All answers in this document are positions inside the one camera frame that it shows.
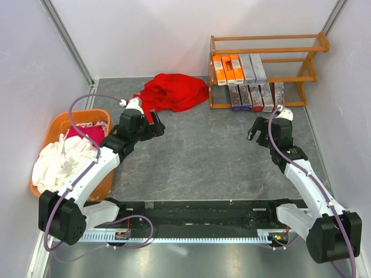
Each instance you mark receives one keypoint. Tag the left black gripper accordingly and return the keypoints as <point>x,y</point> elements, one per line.
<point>156,130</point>

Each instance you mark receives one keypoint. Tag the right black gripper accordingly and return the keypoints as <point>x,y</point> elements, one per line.
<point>261,124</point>

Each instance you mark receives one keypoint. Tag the red R&O box bottom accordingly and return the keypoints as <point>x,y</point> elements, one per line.
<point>256,98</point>

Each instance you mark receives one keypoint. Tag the red r&o box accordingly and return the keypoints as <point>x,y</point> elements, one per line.
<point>256,98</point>
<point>279,94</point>
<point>266,96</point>

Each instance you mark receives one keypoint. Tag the purple R&O box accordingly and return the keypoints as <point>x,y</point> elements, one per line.
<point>235,99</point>
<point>246,100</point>

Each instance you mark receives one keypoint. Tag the silver toothpaste box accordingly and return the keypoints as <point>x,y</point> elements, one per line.
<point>258,69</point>
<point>247,68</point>

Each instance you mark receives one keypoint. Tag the orange toothpaste box top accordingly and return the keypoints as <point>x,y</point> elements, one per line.
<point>236,67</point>

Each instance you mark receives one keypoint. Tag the orange toothpaste box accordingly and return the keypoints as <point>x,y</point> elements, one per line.
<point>236,67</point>
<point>219,70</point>

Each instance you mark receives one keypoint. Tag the orange toothpaste box windowed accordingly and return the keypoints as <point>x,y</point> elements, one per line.
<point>228,70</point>

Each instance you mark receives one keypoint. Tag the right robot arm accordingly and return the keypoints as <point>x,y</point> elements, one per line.
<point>330,231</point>

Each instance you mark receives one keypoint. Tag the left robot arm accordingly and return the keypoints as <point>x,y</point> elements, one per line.
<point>63,214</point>

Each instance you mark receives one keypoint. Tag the wooden two-tier shelf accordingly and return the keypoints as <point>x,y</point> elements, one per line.
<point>285,58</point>

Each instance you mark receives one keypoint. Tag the red cloth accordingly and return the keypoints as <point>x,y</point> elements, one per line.
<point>175,92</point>

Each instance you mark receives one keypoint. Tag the magenta cloth in basket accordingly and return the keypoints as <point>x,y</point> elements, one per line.
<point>96,133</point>

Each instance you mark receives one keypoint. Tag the orange plastic basket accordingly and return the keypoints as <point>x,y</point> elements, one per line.
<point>61,123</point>

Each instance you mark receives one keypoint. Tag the white cloth in basket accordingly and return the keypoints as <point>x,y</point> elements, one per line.
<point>60,161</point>

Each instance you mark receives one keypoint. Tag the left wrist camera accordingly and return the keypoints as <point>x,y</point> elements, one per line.
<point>131,107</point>

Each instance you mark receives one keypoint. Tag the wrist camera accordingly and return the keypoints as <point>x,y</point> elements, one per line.
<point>131,107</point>
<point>284,113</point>

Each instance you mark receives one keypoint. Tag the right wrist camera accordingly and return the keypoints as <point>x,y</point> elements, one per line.
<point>284,113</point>

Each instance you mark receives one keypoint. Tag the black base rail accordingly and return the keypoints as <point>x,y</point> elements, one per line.
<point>202,217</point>

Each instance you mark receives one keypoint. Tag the grey cable duct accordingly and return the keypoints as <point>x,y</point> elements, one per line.
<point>101,235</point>

